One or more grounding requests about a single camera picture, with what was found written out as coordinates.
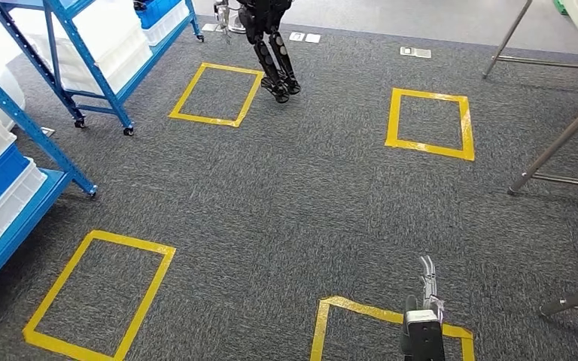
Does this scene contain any blue metal shelf rack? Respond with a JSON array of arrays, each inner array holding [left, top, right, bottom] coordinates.
[[0, 57, 98, 305], [0, 0, 205, 136]]

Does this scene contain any yellow floor tape square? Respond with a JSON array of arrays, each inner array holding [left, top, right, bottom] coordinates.
[[385, 88, 476, 162], [169, 62, 265, 128], [309, 296, 476, 361], [22, 229, 176, 361]]

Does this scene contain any blue plastic storage bin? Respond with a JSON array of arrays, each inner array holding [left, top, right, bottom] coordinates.
[[0, 144, 32, 231], [135, 0, 185, 29]]

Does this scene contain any stainless steel table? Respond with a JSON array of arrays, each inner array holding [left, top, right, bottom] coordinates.
[[482, 0, 578, 196]]

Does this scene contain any chrome stanchion post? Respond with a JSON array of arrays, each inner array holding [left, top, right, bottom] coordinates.
[[228, 8, 247, 35]]

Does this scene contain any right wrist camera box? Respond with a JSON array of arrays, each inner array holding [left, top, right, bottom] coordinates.
[[401, 309, 447, 361]]

